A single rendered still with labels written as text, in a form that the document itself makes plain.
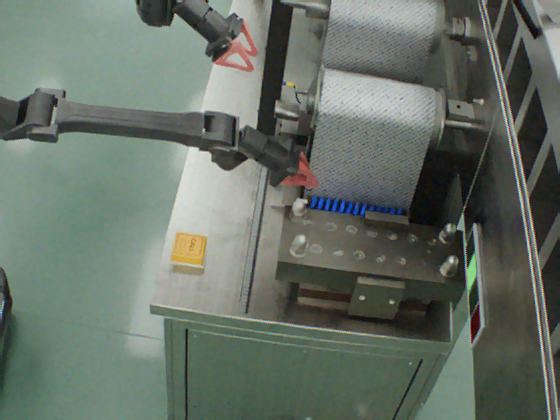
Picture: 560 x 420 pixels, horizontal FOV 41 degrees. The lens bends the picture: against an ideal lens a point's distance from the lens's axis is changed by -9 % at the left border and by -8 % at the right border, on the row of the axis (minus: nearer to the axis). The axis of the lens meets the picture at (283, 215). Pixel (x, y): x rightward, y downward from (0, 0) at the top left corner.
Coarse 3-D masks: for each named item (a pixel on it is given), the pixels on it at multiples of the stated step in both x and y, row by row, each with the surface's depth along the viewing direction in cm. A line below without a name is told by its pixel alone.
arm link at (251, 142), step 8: (248, 128) 164; (240, 136) 164; (248, 136) 163; (256, 136) 164; (264, 136) 165; (240, 144) 163; (248, 144) 163; (256, 144) 164; (264, 144) 164; (240, 152) 167; (248, 152) 164; (256, 152) 164; (264, 152) 166
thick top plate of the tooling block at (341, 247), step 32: (288, 224) 169; (320, 224) 170; (352, 224) 171; (416, 224) 173; (288, 256) 163; (320, 256) 163; (352, 256) 164; (384, 256) 165; (416, 256) 166; (448, 256) 167; (352, 288) 166; (416, 288) 164; (448, 288) 163
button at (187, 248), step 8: (176, 240) 176; (184, 240) 176; (192, 240) 177; (200, 240) 177; (176, 248) 175; (184, 248) 175; (192, 248) 175; (200, 248) 175; (176, 256) 173; (184, 256) 173; (192, 256) 174; (200, 256) 174; (200, 264) 175
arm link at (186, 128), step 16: (64, 96) 156; (64, 112) 153; (80, 112) 153; (96, 112) 154; (112, 112) 155; (128, 112) 156; (144, 112) 157; (160, 112) 158; (176, 112) 159; (192, 112) 159; (208, 112) 160; (224, 112) 161; (32, 128) 151; (48, 128) 151; (64, 128) 154; (80, 128) 155; (96, 128) 155; (112, 128) 156; (128, 128) 156; (144, 128) 156; (160, 128) 157; (176, 128) 157; (192, 128) 158; (208, 128) 160; (224, 128) 160; (192, 144) 161; (208, 144) 160
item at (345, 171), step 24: (336, 144) 164; (360, 144) 163; (312, 168) 169; (336, 168) 169; (360, 168) 168; (384, 168) 168; (408, 168) 167; (312, 192) 174; (336, 192) 174; (360, 192) 173; (384, 192) 172; (408, 192) 172
